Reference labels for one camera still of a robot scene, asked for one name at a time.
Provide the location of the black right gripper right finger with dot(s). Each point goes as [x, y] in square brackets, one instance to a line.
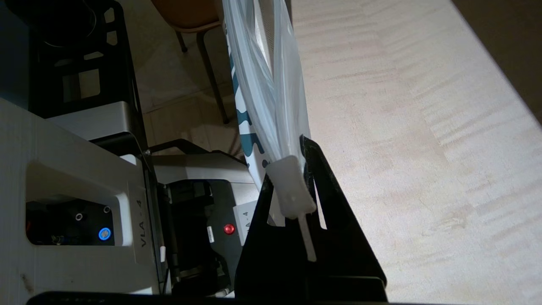
[347, 262]

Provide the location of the white horse-print zip pouch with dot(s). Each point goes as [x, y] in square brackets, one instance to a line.
[266, 84]

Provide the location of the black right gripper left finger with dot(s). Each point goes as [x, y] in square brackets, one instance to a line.
[262, 262]

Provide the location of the silver white robot torso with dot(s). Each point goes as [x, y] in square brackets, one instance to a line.
[76, 169]

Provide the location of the brown chair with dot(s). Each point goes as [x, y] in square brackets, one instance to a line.
[190, 12]

